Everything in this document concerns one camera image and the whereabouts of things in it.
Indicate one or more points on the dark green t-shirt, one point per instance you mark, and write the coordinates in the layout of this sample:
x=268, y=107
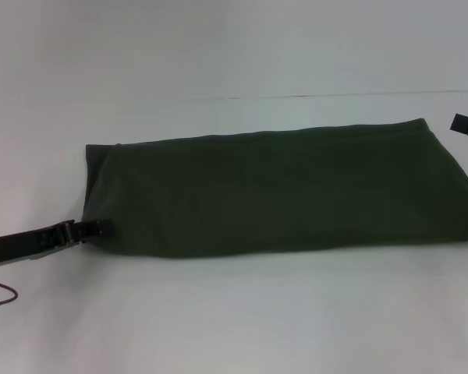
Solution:
x=277, y=187

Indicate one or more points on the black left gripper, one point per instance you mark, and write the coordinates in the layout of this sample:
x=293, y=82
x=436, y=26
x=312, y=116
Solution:
x=23, y=243

